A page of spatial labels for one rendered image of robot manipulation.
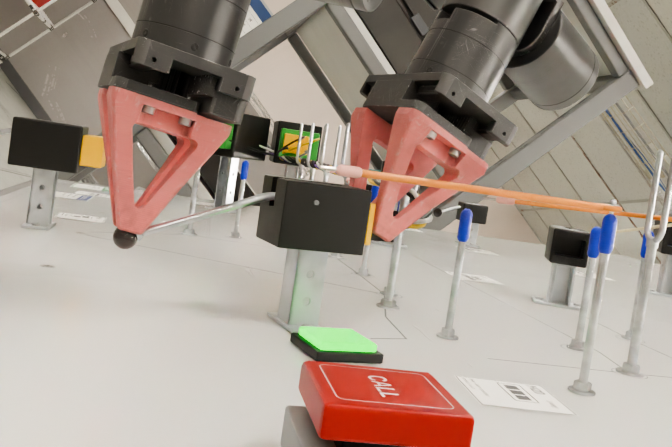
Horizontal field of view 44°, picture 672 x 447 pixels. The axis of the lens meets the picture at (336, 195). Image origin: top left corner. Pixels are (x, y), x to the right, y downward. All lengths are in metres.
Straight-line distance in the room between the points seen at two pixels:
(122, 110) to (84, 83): 7.88
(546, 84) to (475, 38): 0.09
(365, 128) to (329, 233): 0.08
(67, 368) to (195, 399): 0.06
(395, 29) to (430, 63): 1.04
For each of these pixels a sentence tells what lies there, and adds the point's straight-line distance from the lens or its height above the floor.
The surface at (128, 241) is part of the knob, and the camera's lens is 0.48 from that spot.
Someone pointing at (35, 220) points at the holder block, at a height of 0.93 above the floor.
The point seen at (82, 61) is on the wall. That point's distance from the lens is 8.38.
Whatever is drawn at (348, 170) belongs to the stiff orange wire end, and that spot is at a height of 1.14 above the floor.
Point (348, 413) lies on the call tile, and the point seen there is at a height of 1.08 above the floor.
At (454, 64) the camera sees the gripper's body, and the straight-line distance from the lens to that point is 0.53.
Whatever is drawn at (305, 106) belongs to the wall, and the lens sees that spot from 8.15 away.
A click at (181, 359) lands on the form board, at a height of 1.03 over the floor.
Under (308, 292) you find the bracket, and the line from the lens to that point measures 0.51.
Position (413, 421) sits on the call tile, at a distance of 0.27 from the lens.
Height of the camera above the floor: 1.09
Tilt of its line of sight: 6 degrees up
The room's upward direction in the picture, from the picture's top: 55 degrees clockwise
